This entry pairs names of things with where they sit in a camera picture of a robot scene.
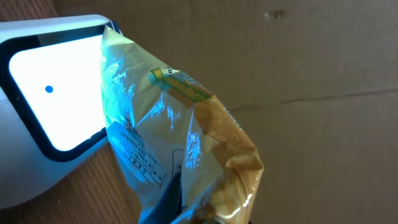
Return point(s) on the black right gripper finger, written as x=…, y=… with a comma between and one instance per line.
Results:
x=169, y=206

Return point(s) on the yellow snack bag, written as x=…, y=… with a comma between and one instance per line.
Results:
x=160, y=121

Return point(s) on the white barcode scanner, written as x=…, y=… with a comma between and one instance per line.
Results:
x=51, y=109

